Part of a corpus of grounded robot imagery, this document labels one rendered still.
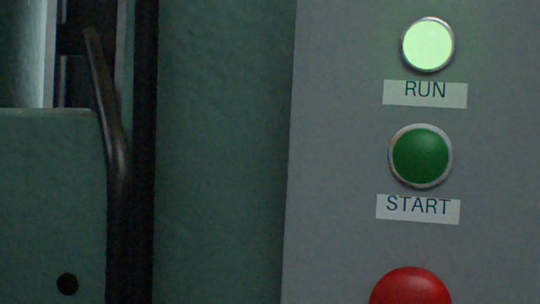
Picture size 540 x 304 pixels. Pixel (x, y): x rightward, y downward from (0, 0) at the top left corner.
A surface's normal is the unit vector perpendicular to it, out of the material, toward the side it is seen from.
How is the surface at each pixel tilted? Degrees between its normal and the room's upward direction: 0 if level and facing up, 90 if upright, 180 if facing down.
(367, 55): 90
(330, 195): 90
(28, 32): 90
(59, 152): 90
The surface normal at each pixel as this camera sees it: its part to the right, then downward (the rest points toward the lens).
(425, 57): -0.22, 0.11
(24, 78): 0.96, 0.07
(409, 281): -0.21, -0.12
